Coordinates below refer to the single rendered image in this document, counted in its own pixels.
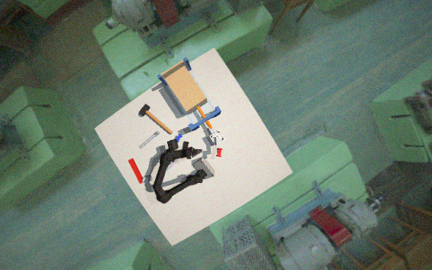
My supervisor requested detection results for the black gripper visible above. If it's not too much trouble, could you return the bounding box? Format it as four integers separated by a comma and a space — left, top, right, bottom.
179, 147, 203, 160

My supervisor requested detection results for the mallet with black head and wooden handle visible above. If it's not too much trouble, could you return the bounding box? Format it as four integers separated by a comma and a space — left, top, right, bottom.
139, 104, 173, 134

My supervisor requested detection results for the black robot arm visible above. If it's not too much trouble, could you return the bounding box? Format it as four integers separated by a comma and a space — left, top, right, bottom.
153, 139, 207, 204

